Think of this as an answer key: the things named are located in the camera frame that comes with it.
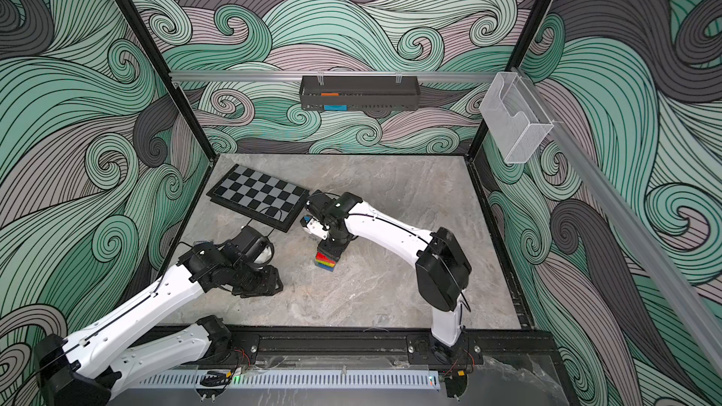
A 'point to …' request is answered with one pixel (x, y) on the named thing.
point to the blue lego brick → (326, 267)
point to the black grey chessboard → (259, 196)
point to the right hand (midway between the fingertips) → (339, 245)
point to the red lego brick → (322, 257)
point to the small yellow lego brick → (325, 262)
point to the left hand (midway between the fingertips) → (277, 287)
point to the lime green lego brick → (325, 264)
